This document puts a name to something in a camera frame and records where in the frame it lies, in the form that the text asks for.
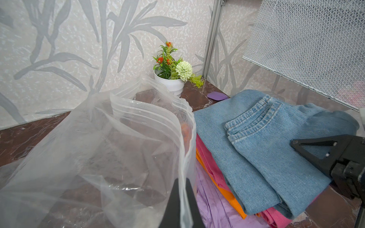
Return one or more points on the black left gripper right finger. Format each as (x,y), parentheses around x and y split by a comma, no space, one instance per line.
(196,216)

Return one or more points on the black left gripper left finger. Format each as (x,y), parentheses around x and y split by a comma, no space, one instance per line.
(171,217)

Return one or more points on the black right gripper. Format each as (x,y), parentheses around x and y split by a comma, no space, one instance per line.
(341,157)

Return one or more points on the lilac trousers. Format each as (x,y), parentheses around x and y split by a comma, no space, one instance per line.
(215,210)

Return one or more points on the orange trousers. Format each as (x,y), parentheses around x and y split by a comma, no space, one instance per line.
(226,194)

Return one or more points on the pink garment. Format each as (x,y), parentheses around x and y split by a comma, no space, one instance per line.
(274,218)

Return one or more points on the grey-blue garment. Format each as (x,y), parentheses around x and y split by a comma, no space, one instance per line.
(249,137)

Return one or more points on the clear plastic vacuum bag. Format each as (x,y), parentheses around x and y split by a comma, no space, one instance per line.
(111,163)

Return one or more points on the purple spatula right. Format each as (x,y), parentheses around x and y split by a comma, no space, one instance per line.
(217,96)

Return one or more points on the white pot artificial plant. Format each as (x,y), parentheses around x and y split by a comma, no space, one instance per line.
(174,73)

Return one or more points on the white wire mesh basket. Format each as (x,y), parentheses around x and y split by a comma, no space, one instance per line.
(318,44)

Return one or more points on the aluminium frame rail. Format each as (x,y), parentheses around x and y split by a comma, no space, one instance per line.
(215,22)

